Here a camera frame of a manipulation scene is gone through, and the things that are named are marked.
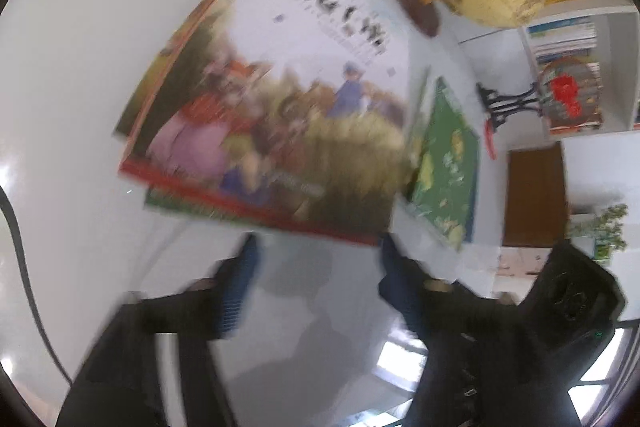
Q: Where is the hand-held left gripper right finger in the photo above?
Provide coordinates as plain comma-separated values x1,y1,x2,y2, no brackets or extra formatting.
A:
377,234,583,427

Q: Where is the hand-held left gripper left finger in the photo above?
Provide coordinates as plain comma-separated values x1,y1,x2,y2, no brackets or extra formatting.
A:
55,232,261,427

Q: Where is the white storybook with red border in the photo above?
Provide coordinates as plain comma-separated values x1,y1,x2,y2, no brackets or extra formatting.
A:
119,0,412,248

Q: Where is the light green book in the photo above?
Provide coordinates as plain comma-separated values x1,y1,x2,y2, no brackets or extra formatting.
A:
112,0,288,220

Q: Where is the window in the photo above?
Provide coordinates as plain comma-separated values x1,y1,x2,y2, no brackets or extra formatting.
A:
570,322,633,413

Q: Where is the cardboard box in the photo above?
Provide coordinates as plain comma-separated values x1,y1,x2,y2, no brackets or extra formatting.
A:
495,247,553,280

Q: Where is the potted green plant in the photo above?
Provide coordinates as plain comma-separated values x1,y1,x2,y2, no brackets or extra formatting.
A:
567,203,630,264

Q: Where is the brown wooden cabinet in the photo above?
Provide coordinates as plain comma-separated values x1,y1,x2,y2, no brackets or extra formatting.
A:
502,142,571,250

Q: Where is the bright green flower book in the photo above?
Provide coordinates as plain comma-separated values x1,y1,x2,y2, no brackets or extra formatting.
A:
404,76,482,254

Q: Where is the red tassel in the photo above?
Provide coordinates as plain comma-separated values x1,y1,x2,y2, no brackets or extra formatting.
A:
481,117,498,160

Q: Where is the round embroidered fan on stand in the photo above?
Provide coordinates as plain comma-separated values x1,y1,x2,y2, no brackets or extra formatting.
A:
475,57,603,138

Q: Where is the white bookshelf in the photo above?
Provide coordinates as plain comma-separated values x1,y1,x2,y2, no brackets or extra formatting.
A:
450,0,640,142

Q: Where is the black cable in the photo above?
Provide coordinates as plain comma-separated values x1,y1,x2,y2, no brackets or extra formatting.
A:
0,186,73,385

